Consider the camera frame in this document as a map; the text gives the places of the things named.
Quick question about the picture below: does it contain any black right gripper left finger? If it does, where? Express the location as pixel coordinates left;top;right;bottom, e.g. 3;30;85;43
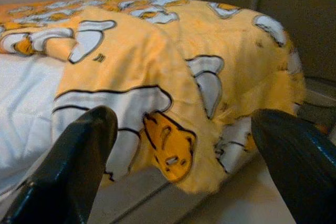
2;105;118;224

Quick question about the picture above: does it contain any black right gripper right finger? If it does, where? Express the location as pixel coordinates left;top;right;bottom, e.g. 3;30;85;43
251;108;336;224

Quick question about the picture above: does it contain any white bed sheet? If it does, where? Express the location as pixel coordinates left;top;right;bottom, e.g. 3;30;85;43
0;53;66;193

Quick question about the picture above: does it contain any yellow cartoon print blanket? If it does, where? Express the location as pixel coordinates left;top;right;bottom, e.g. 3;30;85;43
0;0;307;196

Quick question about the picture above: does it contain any grey padded headboard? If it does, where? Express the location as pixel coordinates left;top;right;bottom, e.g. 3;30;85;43
183;0;336;83

